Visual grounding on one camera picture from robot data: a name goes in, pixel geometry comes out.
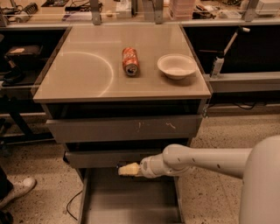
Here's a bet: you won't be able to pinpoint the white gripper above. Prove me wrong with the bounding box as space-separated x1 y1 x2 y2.
118 154 172 179

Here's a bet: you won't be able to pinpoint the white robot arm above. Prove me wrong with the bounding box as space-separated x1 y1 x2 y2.
118 136 280 224

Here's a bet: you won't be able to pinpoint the open grey bottom drawer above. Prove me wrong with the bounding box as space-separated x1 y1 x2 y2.
78 168 185 224

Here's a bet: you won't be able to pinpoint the grey top drawer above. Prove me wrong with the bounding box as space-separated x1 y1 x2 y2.
46 115 202 143

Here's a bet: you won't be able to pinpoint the grey middle drawer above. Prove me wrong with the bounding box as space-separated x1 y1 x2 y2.
65 149 162 168

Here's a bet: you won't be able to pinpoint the grey drawer cabinet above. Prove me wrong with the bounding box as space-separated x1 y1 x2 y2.
32 23 212 224

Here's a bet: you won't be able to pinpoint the white bowl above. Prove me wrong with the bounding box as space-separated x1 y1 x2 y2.
157 53 197 80

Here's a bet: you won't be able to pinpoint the orange soda can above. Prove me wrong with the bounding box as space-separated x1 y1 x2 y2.
122 47 139 76

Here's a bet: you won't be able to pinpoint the white sneaker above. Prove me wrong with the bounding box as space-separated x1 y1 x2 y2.
0 177 37 209

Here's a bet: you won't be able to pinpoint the dark flat box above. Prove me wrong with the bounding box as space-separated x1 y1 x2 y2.
6 45 42 57

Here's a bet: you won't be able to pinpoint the pink stacked trays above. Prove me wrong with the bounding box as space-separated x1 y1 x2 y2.
169 0 195 20

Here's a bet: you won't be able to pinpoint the black coiled spring tool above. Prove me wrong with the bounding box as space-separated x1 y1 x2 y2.
15 3 38 23

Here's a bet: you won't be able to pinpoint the black floor cable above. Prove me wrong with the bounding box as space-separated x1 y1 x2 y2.
66 190 83 221

